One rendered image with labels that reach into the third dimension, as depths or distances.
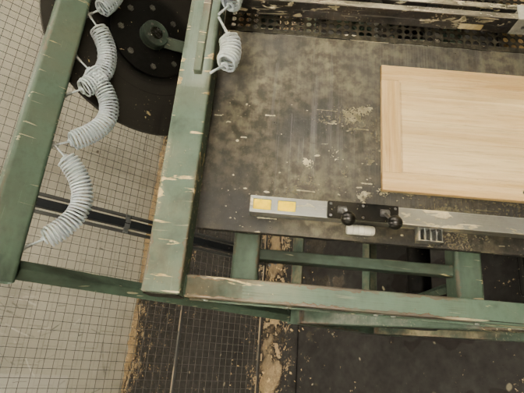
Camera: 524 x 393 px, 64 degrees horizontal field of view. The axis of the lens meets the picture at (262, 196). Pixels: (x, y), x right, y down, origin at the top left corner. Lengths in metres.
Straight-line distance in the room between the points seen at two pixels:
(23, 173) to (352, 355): 2.26
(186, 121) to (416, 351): 1.96
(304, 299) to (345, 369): 1.89
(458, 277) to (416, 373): 1.42
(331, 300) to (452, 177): 0.53
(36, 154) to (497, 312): 1.36
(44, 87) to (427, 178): 1.20
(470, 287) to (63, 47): 1.45
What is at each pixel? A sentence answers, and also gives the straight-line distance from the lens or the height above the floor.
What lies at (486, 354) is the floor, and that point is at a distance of 2.53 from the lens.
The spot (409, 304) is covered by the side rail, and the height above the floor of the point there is 1.30.
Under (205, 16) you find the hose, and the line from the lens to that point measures 1.24.
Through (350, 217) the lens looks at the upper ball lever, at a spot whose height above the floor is 1.51.
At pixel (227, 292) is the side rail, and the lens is 1.14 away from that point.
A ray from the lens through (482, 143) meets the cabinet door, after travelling 1.47.
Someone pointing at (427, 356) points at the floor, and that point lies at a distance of 2.68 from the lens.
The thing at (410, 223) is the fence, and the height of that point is 1.29.
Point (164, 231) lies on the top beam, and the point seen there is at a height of 1.84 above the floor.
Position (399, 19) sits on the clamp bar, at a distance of 1.62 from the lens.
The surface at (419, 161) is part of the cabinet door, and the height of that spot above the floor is 1.24.
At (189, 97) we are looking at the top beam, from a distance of 1.29.
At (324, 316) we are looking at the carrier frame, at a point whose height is 0.79.
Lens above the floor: 2.32
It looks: 36 degrees down
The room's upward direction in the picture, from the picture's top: 71 degrees counter-clockwise
